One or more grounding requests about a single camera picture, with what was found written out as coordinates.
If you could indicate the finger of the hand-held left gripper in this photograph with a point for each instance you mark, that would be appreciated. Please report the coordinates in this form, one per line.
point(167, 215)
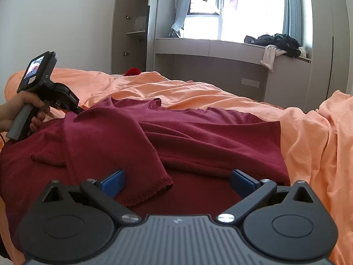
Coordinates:
point(78, 109)

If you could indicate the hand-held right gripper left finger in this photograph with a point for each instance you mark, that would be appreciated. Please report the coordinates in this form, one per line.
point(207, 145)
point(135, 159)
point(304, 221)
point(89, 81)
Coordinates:
point(114, 181)

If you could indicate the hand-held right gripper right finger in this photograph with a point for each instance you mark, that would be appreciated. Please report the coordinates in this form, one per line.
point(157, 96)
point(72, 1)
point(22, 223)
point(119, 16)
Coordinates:
point(242, 179)

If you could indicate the maroon long-sleeved shirt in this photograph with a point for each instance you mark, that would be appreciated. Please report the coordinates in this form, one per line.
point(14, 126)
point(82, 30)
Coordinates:
point(193, 138)

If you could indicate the pile of dark clothes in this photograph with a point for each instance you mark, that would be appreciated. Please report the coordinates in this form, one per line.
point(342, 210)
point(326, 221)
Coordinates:
point(284, 42)

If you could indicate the person's left hand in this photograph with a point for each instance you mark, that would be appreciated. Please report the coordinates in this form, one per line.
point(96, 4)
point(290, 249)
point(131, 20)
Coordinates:
point(9, 113)

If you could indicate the red cloth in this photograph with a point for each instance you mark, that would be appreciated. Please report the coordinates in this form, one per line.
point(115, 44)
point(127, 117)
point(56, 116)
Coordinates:
point(133, 72)

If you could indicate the orange blanket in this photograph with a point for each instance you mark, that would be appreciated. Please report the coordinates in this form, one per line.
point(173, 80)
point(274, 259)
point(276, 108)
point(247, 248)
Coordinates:
point(317, 149)

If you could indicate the grey open wardrobe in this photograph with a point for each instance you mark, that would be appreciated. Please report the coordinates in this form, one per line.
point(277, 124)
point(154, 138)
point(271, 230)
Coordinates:
point(129, 47)

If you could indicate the grey window seat cabinet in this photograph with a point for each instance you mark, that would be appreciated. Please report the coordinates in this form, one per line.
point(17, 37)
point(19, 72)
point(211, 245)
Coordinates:
point(209, 63)

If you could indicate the white garment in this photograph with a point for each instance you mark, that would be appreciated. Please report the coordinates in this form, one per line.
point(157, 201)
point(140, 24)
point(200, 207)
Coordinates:
point(269, 56)

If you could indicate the light blue curtain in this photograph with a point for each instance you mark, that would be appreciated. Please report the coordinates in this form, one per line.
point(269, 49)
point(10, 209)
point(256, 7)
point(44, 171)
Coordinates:
point(182, 2)
point(293, 8)

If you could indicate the grey tall closet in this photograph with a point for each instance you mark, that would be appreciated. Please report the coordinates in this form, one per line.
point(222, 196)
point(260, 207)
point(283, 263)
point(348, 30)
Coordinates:
point(328, 47)

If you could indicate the window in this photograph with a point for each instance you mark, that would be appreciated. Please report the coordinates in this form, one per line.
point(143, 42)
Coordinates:
point(242, 19)

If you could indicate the white wall socket plate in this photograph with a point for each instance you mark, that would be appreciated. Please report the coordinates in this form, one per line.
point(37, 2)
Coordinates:
point(250, 82)

